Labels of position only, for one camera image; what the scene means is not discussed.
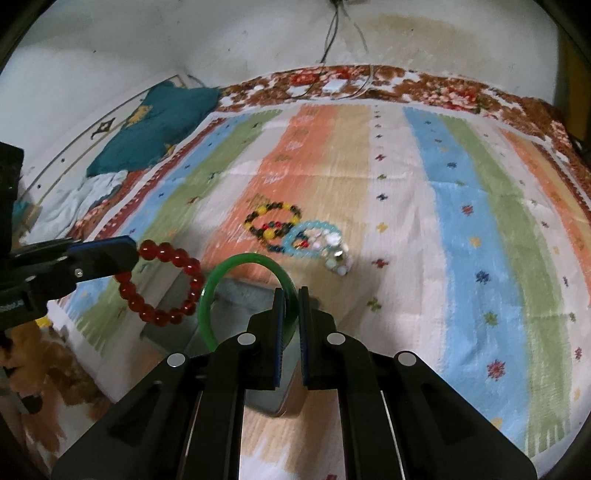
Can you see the teal pillow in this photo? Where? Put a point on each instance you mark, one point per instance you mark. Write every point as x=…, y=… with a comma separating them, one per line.
x=147, y=129

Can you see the white charger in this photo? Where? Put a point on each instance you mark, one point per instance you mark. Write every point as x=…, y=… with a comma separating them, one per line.
x=334, y=86

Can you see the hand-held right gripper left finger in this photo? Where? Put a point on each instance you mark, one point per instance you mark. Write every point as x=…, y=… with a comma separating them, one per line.
x=277, y=341

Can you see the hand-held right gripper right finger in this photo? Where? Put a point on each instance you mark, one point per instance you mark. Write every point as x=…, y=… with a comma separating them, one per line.
x=304, y=341

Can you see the light blue cloth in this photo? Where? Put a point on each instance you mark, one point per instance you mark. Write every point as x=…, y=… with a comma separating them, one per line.
x=78, y=203

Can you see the grey jewelry box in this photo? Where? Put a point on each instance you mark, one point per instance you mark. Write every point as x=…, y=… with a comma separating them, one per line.
x=240, y=288

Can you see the green bangle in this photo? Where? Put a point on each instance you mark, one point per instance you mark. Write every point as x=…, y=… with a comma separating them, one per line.
x=207, y=295

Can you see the striped colourful blanket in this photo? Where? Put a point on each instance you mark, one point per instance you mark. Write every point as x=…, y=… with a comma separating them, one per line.
x=415, y=207

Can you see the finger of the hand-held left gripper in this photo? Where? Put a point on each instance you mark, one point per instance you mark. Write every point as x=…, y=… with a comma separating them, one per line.
x=92, y=243
x=104, y=261

